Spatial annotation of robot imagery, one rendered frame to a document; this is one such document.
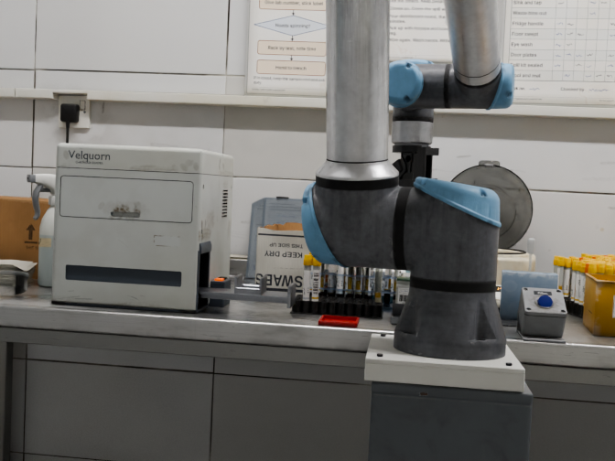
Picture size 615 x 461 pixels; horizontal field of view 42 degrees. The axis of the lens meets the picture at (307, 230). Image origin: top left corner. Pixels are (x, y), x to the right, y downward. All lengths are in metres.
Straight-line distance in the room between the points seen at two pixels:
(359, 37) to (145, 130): 1.18
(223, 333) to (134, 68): 0.97
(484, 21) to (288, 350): 0.65
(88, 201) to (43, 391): 0.92
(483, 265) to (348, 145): 0.24
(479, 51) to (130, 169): 0.65
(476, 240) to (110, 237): 0.72
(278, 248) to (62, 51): 0.87
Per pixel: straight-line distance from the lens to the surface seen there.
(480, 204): 1.06
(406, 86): 1.35
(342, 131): 1.08
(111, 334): 1.53
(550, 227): 2.09
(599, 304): 1.52
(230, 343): 1.46
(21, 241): 1.96
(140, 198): 1.49
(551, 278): 1.55
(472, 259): 1.06
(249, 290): 1.47
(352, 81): 1.07
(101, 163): 1.52
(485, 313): 1.07
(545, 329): 1.43
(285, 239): 1.73
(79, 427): 2.32
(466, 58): 1.28
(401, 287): 1.48
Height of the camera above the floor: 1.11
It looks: 3 degrees down
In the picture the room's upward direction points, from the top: 3 degrees clockwise
